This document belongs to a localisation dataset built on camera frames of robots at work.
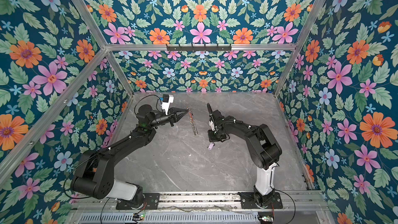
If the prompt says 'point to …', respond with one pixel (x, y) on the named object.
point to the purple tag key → (210, 146)
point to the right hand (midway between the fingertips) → (211, 138)
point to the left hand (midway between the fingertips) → (187, 109)
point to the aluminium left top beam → (66, 100)
